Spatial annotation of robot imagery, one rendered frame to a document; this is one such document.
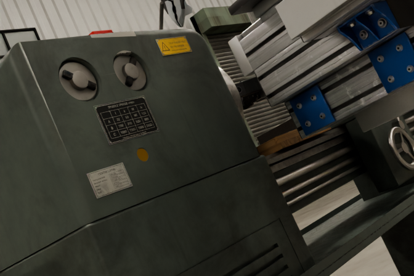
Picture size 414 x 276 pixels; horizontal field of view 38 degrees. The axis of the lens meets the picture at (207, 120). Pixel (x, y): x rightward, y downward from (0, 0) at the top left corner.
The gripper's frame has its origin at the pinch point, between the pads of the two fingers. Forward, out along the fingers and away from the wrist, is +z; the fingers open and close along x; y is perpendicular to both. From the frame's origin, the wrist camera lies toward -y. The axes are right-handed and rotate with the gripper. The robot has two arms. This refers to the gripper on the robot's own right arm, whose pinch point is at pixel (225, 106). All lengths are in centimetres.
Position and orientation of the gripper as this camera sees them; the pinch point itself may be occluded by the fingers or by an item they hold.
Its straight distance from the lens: 203.5
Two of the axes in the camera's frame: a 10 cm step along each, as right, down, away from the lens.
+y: 6.5, -1.9, 7.3
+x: -4.1, -9.0, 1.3
